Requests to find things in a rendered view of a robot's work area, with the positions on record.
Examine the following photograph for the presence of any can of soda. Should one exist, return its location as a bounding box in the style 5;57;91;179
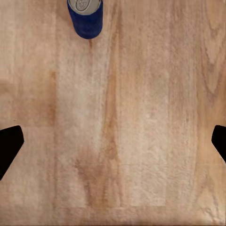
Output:
67;0;103;39

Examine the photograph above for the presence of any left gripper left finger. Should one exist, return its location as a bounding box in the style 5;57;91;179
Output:
0;125;24;181

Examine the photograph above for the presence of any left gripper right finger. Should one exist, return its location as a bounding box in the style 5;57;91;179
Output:
211;125;226;162

